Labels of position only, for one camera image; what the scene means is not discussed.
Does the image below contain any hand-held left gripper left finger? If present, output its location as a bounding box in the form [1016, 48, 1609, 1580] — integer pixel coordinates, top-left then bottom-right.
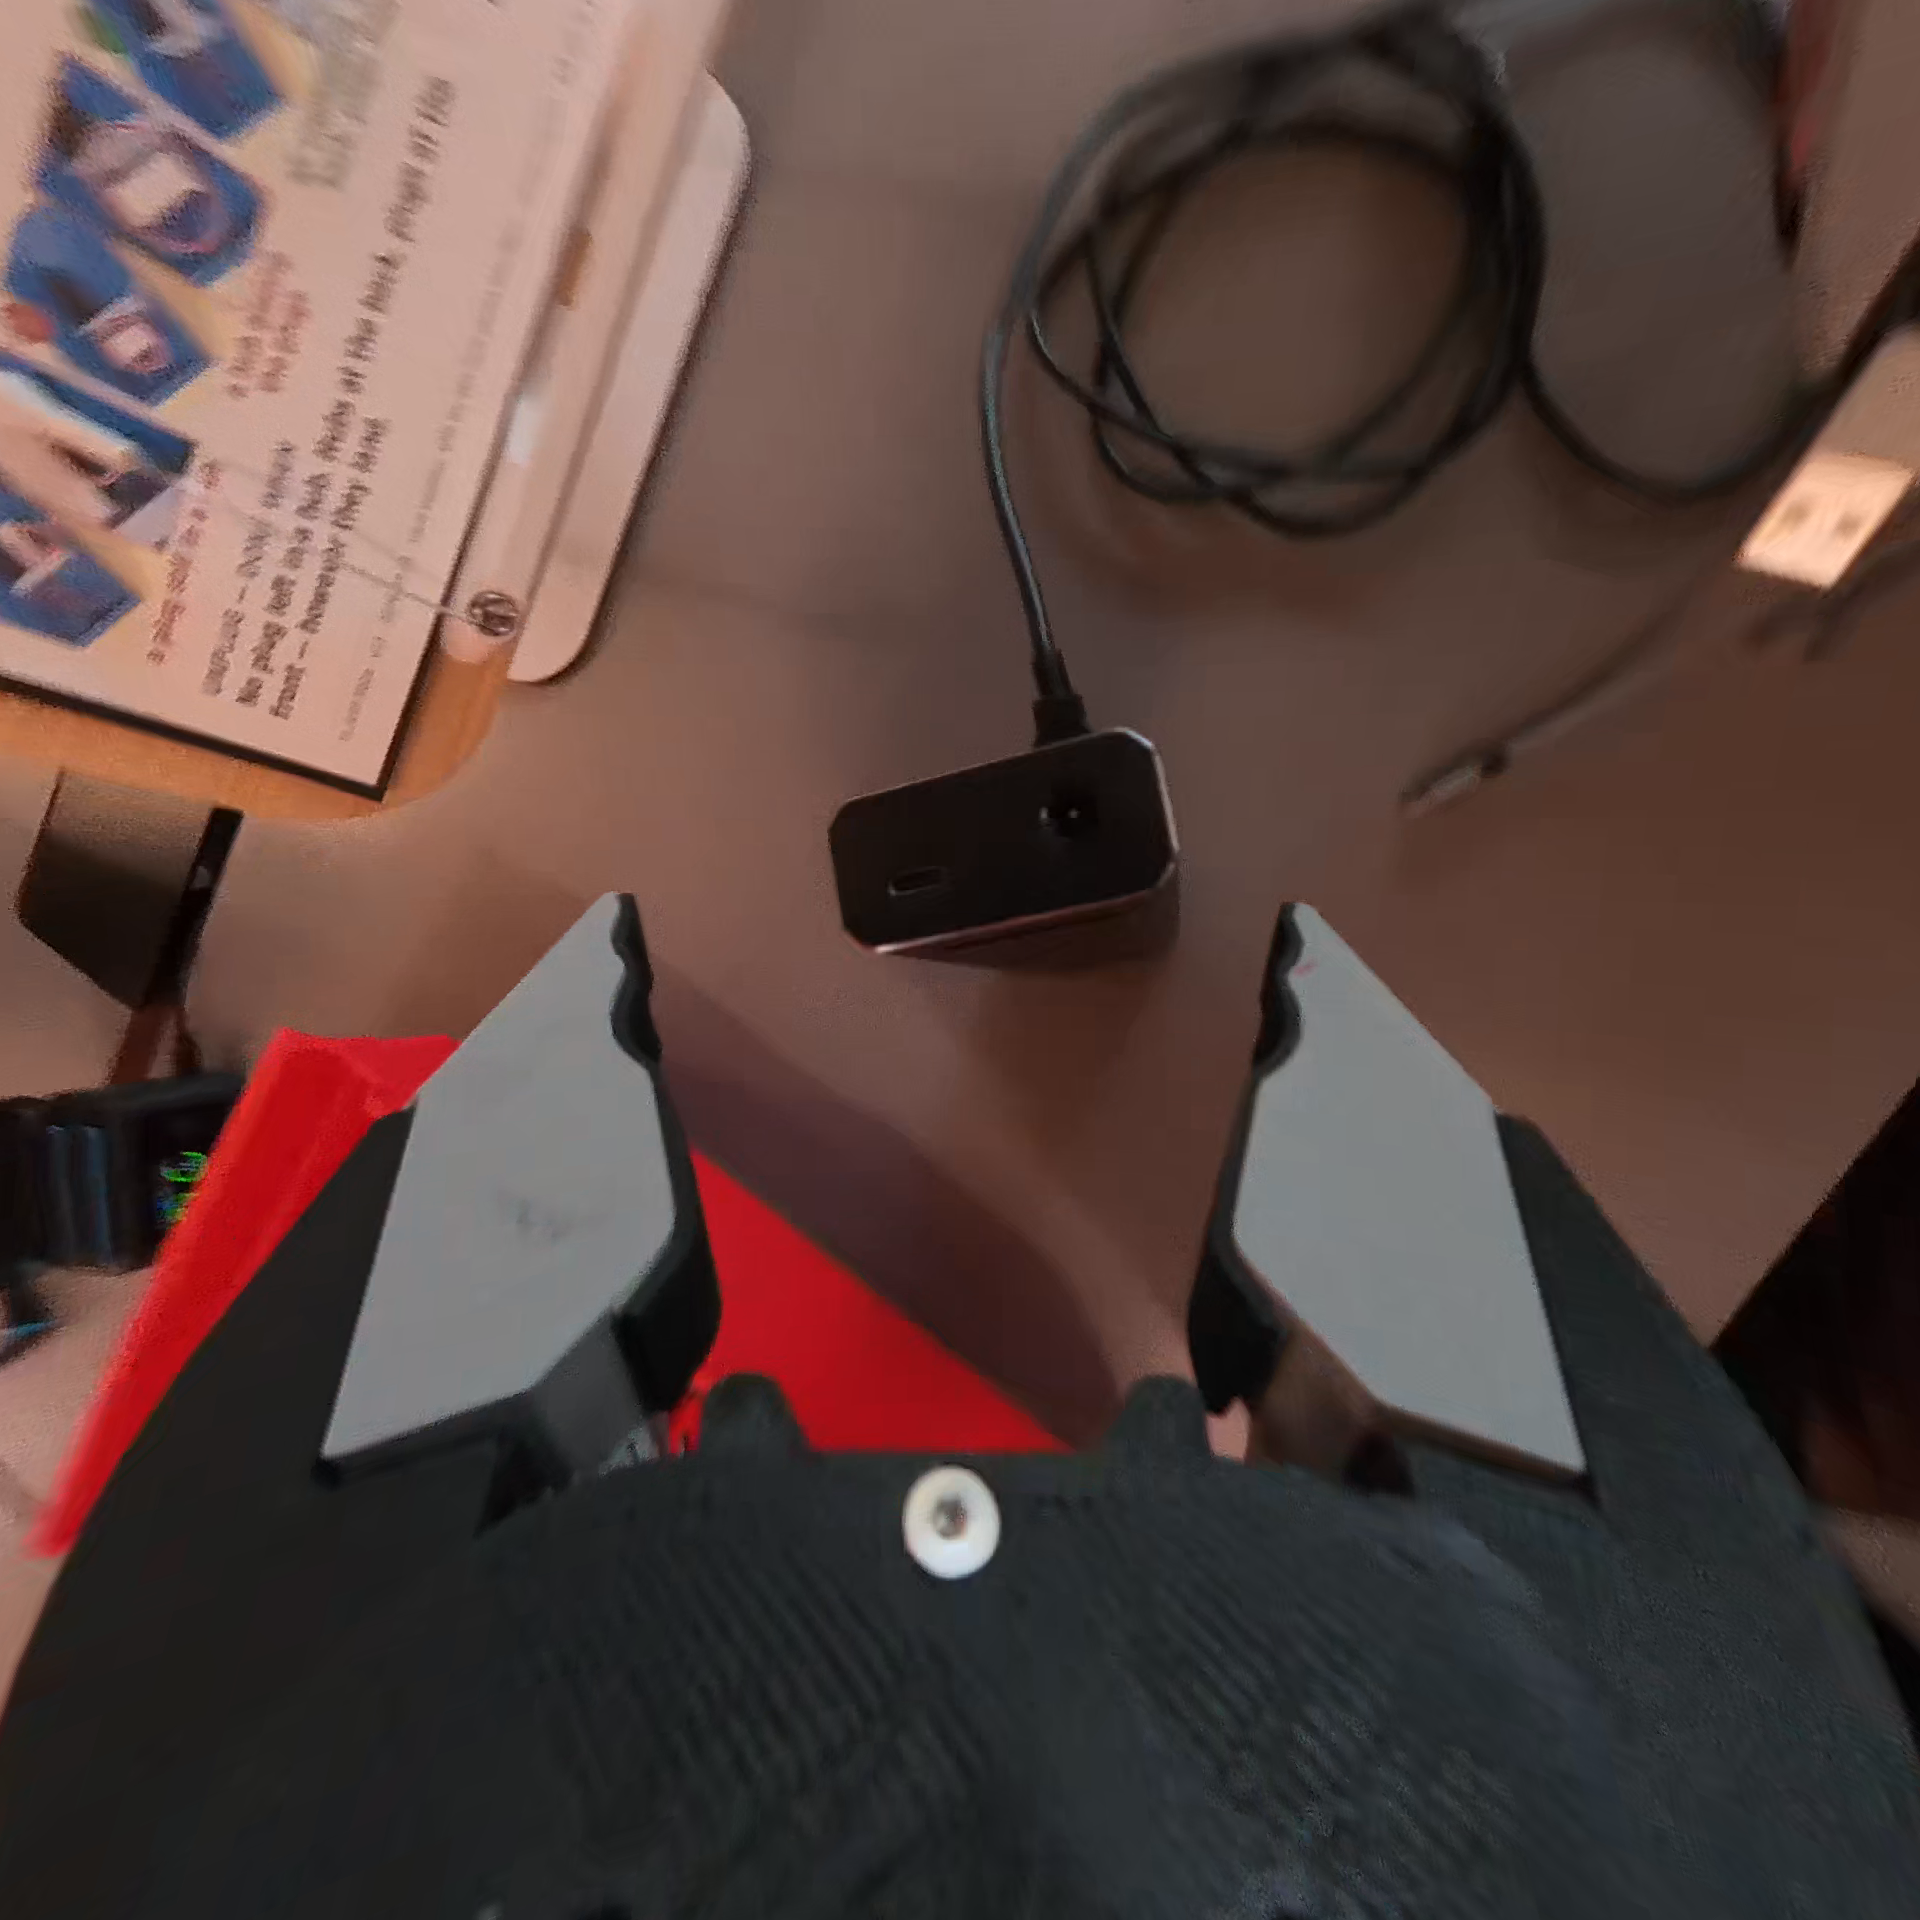
[317, 891, 723, 1518]

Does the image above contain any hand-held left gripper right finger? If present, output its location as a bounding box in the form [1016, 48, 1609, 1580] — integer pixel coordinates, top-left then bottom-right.
[1189, 901, 1588, 1486]

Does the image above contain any grey usb cable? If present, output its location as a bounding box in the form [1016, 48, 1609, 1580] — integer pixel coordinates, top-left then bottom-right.
[1398, 571, 1800, 820]

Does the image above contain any black usb hub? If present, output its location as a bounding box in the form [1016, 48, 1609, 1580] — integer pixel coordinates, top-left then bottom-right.
[827, 728, 1179, 961]

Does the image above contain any black adapter box with cable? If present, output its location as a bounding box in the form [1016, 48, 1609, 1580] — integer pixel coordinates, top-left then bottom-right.
[981, 7, 1861, 743]

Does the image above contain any red flat sheet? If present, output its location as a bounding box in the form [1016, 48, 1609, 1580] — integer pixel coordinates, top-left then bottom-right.
[27, 1027, 1074, 1563]

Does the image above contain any black device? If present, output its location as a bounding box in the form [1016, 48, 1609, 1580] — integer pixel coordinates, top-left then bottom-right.
[0, 1072, 248, 1276]

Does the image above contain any printed instruction sheet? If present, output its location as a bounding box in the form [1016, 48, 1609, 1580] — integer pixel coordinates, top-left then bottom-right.
[0, 0, 631, 798]

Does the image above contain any white rounded board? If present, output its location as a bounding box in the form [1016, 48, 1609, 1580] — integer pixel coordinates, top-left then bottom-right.
[449, 0, 751, 686]

